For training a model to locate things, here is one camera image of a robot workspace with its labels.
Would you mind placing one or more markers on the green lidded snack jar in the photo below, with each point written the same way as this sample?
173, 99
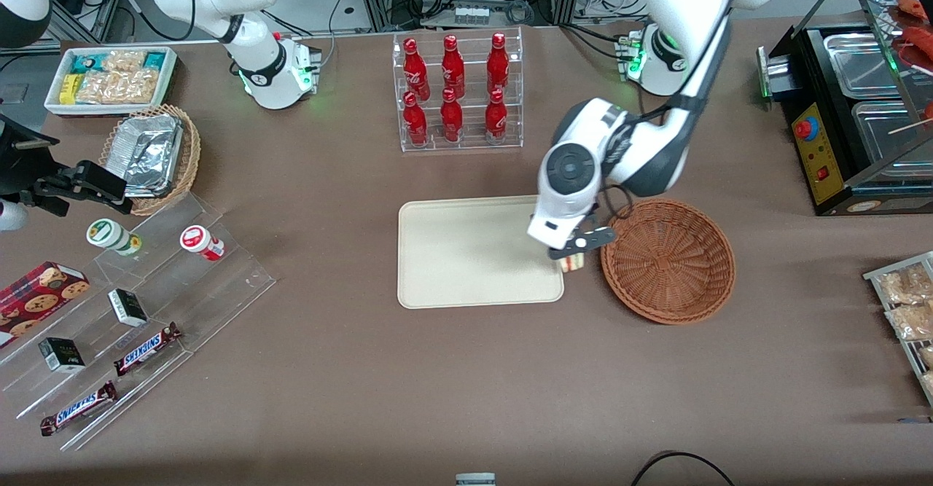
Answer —
106, 232

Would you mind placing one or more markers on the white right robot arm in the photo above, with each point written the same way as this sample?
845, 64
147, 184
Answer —
266, 56

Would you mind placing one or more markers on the light tan wicker basket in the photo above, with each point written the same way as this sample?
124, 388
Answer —
187, 173

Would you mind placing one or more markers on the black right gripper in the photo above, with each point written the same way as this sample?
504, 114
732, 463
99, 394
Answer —
20, 169

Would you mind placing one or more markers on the clear acrylic bottle rack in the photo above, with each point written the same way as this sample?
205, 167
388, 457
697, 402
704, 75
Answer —
471, 118

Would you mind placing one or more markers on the stainless steel pan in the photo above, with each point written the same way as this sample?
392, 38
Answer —
889, 140
860, 63

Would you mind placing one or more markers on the Snickers chocolate bar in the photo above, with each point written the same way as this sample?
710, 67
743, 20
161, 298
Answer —
146, 350
76, 409

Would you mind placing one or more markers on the brown round wicker basket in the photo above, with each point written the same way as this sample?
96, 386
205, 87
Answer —
667, 264

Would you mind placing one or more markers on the cream plastic tray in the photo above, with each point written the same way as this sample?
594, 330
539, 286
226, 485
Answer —
466, 253

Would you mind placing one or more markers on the red chocolate chip cookie box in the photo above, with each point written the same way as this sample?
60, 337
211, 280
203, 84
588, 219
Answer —
36, 293

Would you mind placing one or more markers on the grey metal snack tray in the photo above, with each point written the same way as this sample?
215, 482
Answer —
904, 358

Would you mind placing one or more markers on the small black carton box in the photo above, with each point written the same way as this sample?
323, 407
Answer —
127, 307
62, 355

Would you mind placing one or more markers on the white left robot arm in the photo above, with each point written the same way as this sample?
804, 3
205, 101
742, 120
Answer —
685, 5

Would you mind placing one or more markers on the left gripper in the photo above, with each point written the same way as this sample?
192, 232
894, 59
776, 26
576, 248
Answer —
590, 221

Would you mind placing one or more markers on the teal snack pack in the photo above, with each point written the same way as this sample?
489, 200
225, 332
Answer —
86, 63
154, 60

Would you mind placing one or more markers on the red Coca-Cola bottle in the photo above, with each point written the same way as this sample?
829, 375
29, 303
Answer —
415, 69
496, 116
415, 120
498, 63
452, 116
453, 67

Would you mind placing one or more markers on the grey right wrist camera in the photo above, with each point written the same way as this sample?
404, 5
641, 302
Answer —
11, 216

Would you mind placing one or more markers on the clear acrylic stepped stand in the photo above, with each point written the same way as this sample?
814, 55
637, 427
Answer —
219, 289

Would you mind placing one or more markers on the small grey device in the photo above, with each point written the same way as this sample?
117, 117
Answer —
475, 480

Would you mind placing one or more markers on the white power strip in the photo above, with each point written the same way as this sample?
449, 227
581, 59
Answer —
470, 14

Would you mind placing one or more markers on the yellow snack pack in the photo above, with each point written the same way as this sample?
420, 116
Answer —
68, 89

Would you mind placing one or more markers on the clear cracker bag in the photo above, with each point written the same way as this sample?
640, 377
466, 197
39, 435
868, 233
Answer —
97, 87
140, 85
124, 60

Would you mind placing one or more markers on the red lidded snack jar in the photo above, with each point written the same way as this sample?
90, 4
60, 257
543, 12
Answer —
197, 240

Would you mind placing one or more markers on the black food warmer appliance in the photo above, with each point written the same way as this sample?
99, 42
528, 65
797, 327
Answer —
805, 56

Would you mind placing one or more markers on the small layered sandwich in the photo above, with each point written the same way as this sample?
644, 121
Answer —
574, 265

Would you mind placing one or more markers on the red sausage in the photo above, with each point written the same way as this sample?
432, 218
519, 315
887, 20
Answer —
918, 40
915, 9

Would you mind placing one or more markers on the silver foil pack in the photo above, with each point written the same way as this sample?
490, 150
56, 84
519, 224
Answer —
149, 151
146, 192

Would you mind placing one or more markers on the white rectangular snack bin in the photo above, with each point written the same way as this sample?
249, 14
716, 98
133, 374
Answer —
102, 110

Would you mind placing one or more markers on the clear fried snack bag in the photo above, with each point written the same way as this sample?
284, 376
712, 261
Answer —
907, 285
912, 322

